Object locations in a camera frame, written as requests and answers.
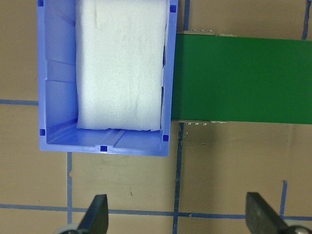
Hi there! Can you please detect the green conveyor belt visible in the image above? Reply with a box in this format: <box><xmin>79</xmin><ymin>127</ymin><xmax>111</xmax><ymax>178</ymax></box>
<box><xmin>172</xmin><ymin>34</ymin><xmax>312</xmax><ymax>124</ymax></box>

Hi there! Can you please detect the blue plastic bin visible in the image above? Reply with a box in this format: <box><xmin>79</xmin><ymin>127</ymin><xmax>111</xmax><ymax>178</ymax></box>
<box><xmin>37</xmin><ymin>0</ymin><xmax>178</xmax><ymax>156</ymax></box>

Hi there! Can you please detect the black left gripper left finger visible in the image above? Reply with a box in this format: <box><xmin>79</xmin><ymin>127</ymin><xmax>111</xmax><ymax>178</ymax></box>
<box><xmin>77</xmin><ymin>195</ymin><xmax>109</xmax><ymax>234</ymax></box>

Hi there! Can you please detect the white foam pad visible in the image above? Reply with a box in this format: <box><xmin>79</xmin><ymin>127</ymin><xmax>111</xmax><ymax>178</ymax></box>
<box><xmin>76</xmin><ymin>0</ymin><xmax>169</xmax><ymax>131</ymax></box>

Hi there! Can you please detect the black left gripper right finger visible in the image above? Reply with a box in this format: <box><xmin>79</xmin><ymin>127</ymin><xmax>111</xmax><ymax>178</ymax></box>
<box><xmin>245</xmin><ymin>192</ymin><xmax>292</xmax><ymax>234</ymax></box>

